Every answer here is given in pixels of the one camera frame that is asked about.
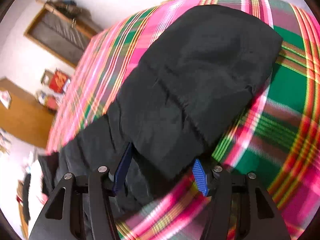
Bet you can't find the pink green plaid bedsheet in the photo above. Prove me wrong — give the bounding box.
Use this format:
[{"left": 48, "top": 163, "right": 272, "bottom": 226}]
[{"left": 44, "top": 0, "right": 319, "bottom": 239}]

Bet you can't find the wooden framed window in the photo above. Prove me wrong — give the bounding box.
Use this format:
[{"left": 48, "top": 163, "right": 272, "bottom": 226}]
[{"left": 24, "top": 0, "right": 103, "bottom": 68}]

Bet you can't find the wooden wardrobe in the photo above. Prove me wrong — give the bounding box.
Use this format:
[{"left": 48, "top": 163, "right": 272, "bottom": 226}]
[{"left": 1, "top": 78, "right": 54, "bottom": 148}]

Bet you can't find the red gift box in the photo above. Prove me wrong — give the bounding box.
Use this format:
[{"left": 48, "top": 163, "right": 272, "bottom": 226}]
[{"left": 49, "top": 69, "right": 70, "bottom": 94}]

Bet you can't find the black padded jacket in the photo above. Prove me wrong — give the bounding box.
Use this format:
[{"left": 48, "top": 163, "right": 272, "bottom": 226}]
[{"left": 39, "top": 5, "right": 282, "bottom": 214}]

